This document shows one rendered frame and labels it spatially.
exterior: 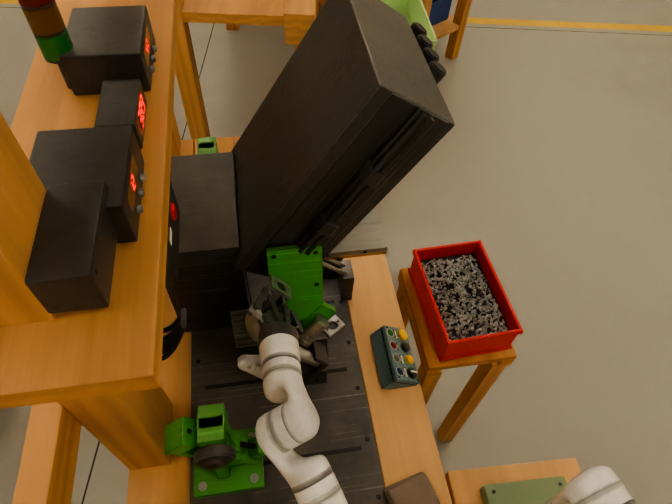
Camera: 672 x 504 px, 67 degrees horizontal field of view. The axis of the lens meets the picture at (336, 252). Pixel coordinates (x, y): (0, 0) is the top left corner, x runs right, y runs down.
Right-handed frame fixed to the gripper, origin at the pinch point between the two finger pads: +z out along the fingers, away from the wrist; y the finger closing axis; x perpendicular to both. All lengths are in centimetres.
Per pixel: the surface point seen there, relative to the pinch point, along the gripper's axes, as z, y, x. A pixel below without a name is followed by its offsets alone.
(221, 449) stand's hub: -26.9, 0.9, 16.1
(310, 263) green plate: 3.0, -2.1, -9.7
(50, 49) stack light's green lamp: 11, 56, -12
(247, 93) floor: 258, -37, 39
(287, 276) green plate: 3.0, -0.6, -4.1
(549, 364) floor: 52, -162, -9
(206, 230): 13.4, 15.4, 2.7
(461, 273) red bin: 28, -57, -22
